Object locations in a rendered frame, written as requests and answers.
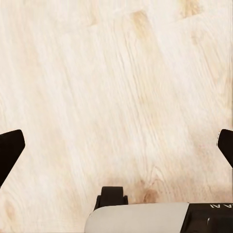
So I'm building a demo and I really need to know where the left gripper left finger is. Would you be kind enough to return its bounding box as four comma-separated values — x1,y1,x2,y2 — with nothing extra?
0,129,25,188

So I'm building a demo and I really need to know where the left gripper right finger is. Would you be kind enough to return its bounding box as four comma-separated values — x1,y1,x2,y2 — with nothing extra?
217,129,233,168

